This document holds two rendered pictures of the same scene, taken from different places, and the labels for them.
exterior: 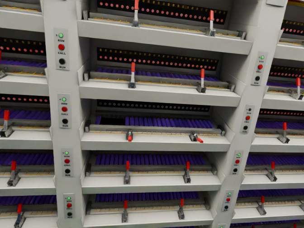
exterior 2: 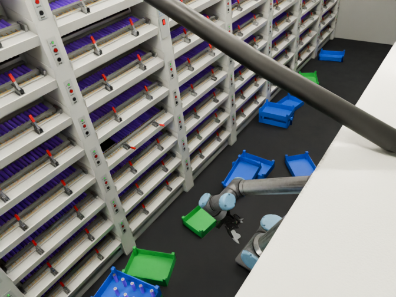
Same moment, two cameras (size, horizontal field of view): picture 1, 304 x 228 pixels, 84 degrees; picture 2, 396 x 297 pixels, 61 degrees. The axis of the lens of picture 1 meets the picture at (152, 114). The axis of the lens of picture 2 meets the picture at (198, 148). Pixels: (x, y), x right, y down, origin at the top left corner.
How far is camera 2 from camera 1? 1.54 m
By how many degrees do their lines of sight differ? 42
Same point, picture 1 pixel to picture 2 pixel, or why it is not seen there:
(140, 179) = (139, 165)
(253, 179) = (189, 125)
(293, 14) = not seen: hidden behind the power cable
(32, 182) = (90, 209)
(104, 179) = (122, 180)
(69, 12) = (82, 106)
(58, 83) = (88, 145)
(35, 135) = (83, 182)
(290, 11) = not seen: hidden behind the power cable
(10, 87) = (66, 164)
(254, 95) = (174, 83)
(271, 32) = (169, 49)
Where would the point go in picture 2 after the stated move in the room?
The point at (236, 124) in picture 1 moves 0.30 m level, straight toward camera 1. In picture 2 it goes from (172, 103) to (184, 126)
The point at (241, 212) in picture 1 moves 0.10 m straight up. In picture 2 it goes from (191, 145) to (190, 135)
